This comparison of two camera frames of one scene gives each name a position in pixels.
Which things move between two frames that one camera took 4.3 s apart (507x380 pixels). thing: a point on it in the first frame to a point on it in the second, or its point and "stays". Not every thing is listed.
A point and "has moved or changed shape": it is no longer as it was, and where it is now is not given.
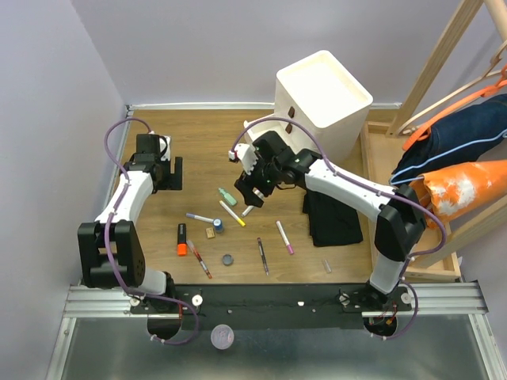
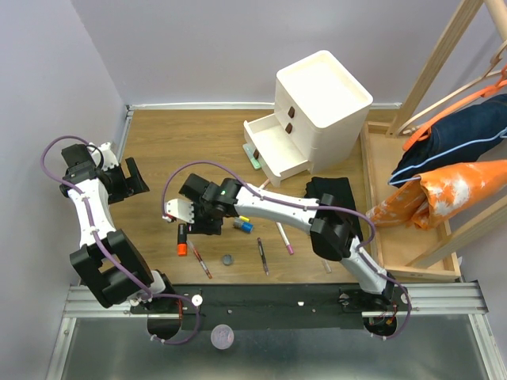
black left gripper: (165, 184) to (129, 185)
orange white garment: (452, 193) stays
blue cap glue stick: (218, 225) has moved or changed shape
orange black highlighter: (181, 240) stays
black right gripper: (249, 180) to (213, 229)
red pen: (200, 258) stays
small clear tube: (326, 266) stays
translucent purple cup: (222, 336) stays
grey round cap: (227, 260) stays
